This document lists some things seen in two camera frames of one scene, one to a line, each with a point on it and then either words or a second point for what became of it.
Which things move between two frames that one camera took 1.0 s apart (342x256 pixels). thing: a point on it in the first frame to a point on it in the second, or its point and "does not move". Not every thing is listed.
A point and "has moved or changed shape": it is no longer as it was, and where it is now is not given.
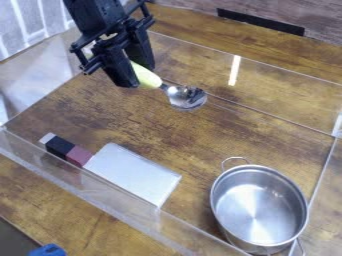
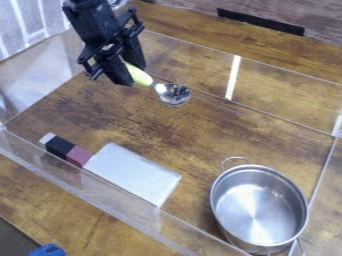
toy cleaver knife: (131, 172) does not move
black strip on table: (262, 22) does not move
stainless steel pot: (259, 207) does not move
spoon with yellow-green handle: (183, 97) has moved or changed shape
